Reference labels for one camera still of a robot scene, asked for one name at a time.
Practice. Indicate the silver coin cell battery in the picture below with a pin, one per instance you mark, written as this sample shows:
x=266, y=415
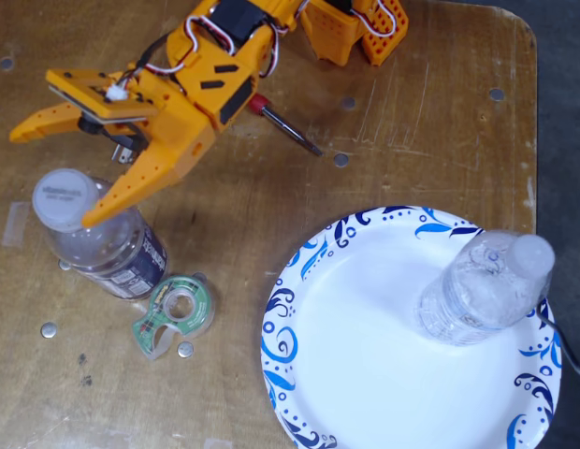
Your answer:
x=341, y=160
x=64, y=265
x=48, y=329
x=199, y=276
x=185, y=349

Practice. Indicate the purple label drink bottle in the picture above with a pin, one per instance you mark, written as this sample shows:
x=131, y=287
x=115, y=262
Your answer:
x=61, y=196

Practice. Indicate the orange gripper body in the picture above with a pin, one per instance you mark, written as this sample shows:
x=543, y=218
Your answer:
x=186, y=140

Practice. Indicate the dull grey metal disc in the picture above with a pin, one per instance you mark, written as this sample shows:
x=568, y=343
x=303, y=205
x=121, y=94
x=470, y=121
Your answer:
x=6, y=62
x=348, y=102
x=496, y=95

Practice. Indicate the white blue pattern paper plate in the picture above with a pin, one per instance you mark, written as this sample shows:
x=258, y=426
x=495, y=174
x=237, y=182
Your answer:
x=365, y=374

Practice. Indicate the clear tape strip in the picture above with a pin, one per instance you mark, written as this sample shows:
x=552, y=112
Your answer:
x=15, y=224
x=218, y=443

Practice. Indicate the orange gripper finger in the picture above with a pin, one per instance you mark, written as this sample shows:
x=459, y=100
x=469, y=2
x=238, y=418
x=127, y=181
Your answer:
x=42, y=124
x=131, y=187

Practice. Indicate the orange mounted gripper camera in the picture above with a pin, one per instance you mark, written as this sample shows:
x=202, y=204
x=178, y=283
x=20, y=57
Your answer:
x=75, y=77

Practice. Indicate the black red screwdriver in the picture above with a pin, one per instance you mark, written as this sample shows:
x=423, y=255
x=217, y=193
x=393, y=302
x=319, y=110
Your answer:
x=259, y=104

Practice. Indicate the clear plastic water bottle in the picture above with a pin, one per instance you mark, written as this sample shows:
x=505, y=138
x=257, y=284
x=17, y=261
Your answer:
x=482, y=290

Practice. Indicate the black power plug adapter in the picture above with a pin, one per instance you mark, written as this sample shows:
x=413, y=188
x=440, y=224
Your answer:
x=131, y=142

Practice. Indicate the green tape dispenser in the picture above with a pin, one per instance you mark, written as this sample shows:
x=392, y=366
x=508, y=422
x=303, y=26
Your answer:
x=196, y=304

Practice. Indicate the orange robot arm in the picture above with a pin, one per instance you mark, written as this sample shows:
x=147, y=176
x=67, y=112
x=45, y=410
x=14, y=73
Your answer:
x=332, y=28

